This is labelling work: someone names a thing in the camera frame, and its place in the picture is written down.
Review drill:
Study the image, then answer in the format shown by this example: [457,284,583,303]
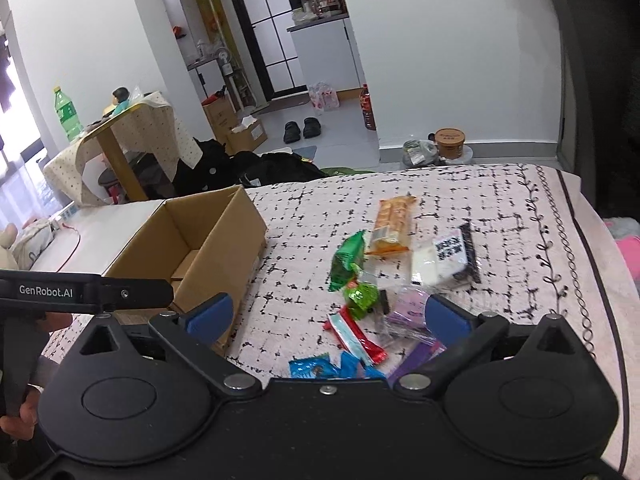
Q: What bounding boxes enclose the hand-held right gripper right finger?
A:
[390,294,597,397]

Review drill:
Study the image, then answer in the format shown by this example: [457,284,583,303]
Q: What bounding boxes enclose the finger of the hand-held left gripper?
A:
[97,280,175,314]

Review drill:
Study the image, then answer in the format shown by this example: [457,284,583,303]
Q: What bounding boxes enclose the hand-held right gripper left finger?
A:
[75,292,266,397]

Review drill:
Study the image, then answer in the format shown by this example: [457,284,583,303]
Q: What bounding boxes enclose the purple snack packet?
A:
[382,290,448,383]

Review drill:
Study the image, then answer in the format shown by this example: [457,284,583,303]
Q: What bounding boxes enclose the clear packet with black print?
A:
[411,220,482,289]

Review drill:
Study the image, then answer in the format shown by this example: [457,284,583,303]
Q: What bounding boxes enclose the small green candy packet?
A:
[345,281,380,320]

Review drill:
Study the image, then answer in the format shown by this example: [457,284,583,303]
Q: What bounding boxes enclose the red white blue stick packet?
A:
[325,307,389,366]

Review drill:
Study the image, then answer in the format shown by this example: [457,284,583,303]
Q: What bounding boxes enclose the blue snack packet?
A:
[340,351,387,380]
[289,353,342,380]

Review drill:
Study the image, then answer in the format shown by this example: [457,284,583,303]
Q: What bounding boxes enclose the orange cracker packet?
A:
[364,196,418,257]

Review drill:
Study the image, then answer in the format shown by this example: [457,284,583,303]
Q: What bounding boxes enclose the large green snack packet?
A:
[328,230,369,292]

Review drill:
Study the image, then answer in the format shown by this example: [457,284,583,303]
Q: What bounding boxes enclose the person's left hand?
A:
[0,311,73,443]

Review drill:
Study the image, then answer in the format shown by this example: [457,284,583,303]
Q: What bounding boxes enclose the beige plush toy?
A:
[0,220,56,273]

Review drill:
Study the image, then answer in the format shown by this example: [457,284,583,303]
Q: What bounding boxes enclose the white low table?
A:
[27,199,168,279]

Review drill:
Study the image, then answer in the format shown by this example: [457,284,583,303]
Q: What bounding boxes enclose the wooden table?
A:
[82,121,151,202]

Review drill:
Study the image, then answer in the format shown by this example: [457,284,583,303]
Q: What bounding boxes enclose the black clothes pile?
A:
[172,137,243,196]

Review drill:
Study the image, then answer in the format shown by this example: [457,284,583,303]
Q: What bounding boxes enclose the pink black printed blanket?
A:
[37,162,640,480]

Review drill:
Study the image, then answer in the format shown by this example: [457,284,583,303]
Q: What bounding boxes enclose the dotted cream tablecloth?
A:
[42,91,196,207]

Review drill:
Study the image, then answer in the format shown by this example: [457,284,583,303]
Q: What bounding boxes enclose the black bag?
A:
[235,151,327,187]

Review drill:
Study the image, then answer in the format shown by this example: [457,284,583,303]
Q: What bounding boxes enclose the grey plastic bag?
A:
[402,137,442,169]

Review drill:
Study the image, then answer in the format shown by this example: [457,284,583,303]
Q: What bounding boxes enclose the brown paper tub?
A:
[434,128,467,160]

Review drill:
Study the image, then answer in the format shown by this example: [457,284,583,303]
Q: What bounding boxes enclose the green plastic bottle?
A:
[52,86,85,142]

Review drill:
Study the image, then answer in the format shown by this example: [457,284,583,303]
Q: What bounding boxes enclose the green cartoon floor mat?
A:
[320,164,377,177]

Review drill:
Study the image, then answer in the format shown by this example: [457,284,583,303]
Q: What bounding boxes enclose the low cardboard box with paper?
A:
[227,116,269,154]

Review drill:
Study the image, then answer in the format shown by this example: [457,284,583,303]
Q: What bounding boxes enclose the grey floor mat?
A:
[276,145,319,161]

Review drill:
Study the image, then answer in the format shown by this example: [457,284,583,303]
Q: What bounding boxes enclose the pink plush item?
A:
[602,217,640,282]

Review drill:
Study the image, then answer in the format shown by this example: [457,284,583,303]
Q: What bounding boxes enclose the tall cardboard box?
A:
[201,94,239,144]

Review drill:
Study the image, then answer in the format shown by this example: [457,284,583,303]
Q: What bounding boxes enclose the grey door mat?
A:
[250,97,312,114]

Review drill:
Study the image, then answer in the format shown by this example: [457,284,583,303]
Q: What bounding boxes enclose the large red liquid bottle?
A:
[360,84,377,131]

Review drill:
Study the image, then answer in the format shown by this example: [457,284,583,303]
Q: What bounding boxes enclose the pack of water bottles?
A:
[308,81,341,111]

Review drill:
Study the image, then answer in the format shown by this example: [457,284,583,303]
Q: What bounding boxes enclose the white standing fan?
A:
[212,46,240,111]

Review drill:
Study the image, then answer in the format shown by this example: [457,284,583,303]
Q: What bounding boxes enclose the grey wardrobe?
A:
[550,0,640,213]

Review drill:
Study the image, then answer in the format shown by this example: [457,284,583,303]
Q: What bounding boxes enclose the white kitchen cabinet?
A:
[287,14,366,92]

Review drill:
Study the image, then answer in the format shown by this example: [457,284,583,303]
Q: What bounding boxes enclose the black framed glass door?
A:
[220,0,309,107]

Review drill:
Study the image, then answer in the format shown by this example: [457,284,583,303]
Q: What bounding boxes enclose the red cable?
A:
[50,222,84,262]

